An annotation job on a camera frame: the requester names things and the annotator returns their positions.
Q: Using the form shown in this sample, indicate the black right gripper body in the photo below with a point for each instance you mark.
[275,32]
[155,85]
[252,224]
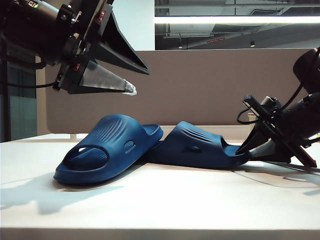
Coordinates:
[280,127]

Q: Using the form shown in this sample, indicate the brown fabric desk partition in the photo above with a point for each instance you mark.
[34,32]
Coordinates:
[200,87]

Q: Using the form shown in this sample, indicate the blue rubber slipper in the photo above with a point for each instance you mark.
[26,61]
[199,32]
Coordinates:
[112,135]
[195,140]

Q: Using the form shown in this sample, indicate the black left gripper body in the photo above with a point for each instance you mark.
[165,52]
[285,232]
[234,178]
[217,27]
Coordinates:
[82,37]

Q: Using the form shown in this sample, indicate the white partition bracket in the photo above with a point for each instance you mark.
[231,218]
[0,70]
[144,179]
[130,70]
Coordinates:
[74,136]

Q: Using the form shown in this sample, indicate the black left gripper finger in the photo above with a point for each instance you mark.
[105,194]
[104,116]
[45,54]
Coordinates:
[100,80]
[120,42]

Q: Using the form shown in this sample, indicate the black vertical stand post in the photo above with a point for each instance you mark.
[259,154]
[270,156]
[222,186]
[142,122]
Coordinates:
[5,100]

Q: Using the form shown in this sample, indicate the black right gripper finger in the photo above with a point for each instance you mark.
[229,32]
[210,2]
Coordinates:
[280,155]
[260,137]

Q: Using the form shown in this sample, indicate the long white ceiling light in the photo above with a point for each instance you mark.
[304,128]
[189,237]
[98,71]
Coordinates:
[225,20]

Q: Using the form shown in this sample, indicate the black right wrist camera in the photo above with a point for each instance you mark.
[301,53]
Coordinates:
[270,102]

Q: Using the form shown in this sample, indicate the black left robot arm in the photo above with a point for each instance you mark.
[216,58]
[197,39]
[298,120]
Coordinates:
[30,25]

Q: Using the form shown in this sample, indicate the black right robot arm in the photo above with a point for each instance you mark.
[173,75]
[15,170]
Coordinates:
[307,112]

